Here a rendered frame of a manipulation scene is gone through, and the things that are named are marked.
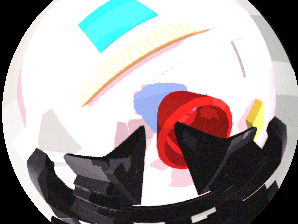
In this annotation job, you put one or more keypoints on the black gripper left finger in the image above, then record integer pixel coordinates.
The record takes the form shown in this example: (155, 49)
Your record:
(124, 166)

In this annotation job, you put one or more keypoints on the yellow rectangular block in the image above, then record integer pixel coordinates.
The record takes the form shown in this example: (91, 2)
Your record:
(255, 117)

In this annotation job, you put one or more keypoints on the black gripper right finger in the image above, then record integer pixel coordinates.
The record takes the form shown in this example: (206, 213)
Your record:
(205, 154)

